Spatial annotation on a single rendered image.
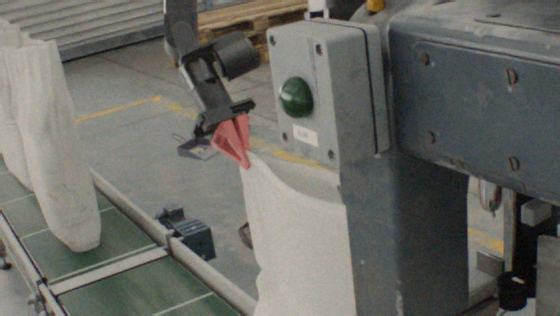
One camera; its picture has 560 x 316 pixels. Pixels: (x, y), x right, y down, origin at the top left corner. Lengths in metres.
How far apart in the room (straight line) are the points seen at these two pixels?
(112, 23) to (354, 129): 7.87
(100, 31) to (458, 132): 7.90
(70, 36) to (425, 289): 7.72
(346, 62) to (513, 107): 0.12
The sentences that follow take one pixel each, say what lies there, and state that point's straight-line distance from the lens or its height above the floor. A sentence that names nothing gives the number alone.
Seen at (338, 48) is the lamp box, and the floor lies 1.32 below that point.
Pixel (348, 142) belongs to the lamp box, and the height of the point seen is 1.26.
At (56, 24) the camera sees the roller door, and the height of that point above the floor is 0.44.
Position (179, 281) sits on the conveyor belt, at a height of 0.38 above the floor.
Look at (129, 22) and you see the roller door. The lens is 8.41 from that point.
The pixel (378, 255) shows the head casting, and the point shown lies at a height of 1.15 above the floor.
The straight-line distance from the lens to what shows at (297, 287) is 1.07.
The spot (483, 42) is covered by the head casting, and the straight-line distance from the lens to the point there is 0.44.
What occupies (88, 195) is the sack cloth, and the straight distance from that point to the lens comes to 2.48.
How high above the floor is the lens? 1.42
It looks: 18 degrees down
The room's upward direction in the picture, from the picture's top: 7 degrees counter-clockwise
